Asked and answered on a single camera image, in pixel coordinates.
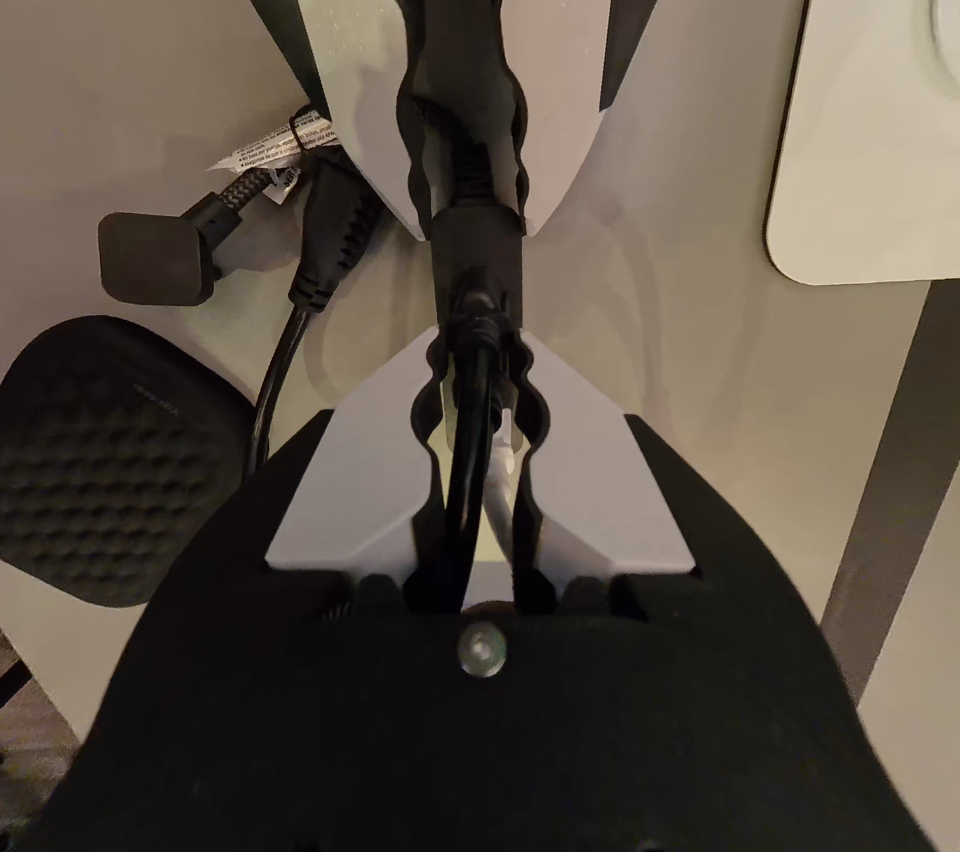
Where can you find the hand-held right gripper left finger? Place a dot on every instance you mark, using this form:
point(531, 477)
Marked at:
point(352, 477)

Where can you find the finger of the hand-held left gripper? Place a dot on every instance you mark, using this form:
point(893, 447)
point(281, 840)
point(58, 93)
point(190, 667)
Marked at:
point(345, 41)
point(562, 41)

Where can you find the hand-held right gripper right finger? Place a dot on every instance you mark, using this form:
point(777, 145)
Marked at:
point(607, 484)

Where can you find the black dimpled round pad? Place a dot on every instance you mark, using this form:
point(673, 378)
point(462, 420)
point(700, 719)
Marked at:
point(112, 462)

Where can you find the white rounded pad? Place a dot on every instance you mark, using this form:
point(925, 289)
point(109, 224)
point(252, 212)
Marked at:
point(847, 116)

